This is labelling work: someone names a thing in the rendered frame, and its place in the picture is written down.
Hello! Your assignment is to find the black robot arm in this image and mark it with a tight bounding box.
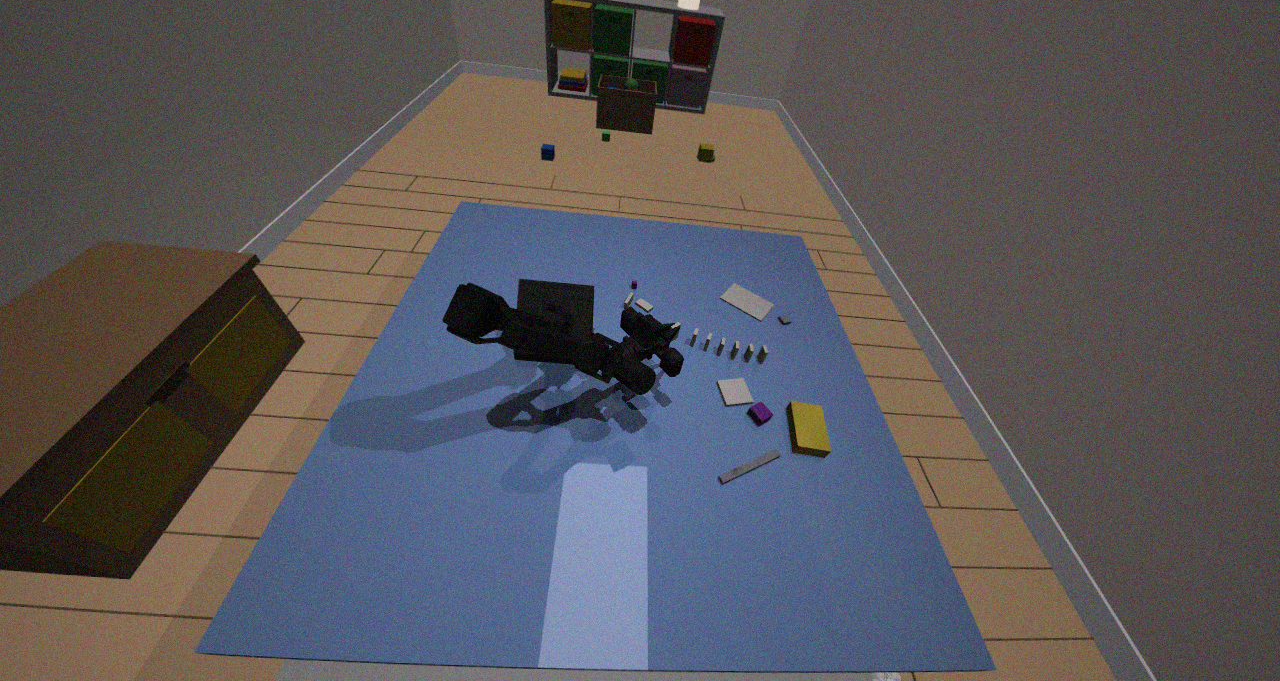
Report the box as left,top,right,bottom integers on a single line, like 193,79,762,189
442,283,663,396

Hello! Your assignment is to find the yellow rectangular block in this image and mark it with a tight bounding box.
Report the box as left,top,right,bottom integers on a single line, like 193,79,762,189
786,401,831,458

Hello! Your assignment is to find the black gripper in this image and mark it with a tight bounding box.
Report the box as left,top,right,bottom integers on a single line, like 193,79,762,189
620,307,684,378

